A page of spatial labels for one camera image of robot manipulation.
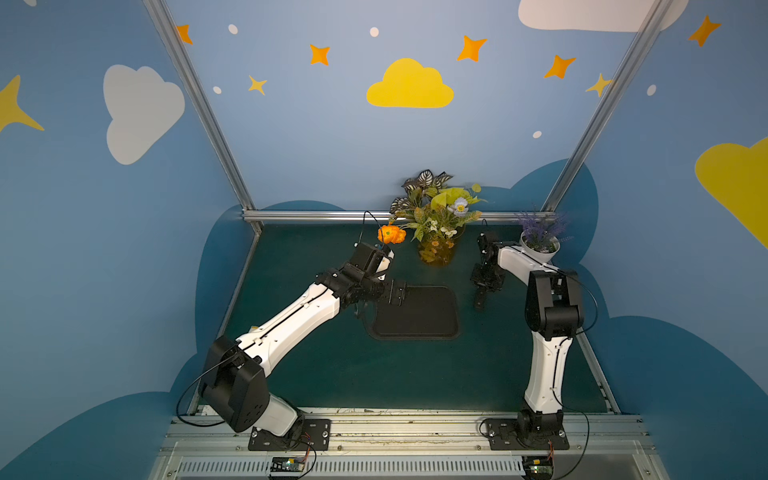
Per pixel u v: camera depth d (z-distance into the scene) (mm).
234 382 409
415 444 734
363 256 624
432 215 1000
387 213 988
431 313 995
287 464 717
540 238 975
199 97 824
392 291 706
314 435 747
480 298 1006
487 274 907
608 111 860
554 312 578
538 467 720
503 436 735
